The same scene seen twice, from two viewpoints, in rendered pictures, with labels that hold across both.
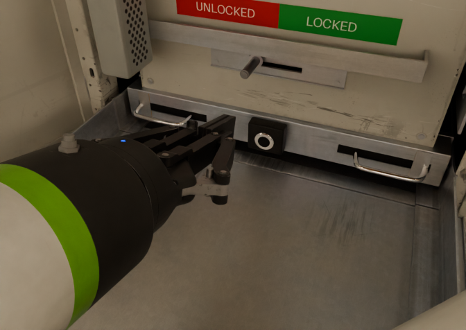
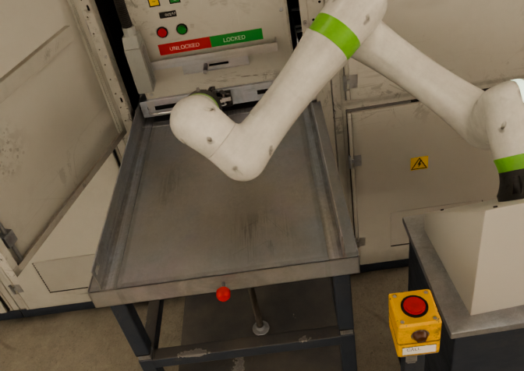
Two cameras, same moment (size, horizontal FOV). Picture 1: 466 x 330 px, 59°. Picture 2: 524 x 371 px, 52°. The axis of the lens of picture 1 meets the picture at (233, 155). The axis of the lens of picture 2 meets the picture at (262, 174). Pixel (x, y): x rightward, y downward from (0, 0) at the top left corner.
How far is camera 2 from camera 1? 1.08 m
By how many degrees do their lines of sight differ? 14
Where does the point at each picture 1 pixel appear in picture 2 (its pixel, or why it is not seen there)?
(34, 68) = (95, 106)
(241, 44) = (199, 59)
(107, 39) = (140, 76)
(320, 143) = (248, 93)
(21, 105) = (94, 127)
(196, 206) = not seen: hidden behind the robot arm
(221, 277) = not seen: hidden behind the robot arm
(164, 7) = (153, 54)
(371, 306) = (292, 139)
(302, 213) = not seen: hidden behind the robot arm
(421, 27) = (269, 29)
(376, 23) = (252, 33)
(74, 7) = (108, 68)
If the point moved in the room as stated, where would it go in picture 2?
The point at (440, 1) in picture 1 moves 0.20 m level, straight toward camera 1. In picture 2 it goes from (272, 18) to (270, 47)
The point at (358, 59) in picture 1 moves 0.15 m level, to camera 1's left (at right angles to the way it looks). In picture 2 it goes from (250, 49) to (204, 65)
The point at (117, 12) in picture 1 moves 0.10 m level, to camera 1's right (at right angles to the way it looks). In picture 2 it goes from (144, 62) to (176, 52)
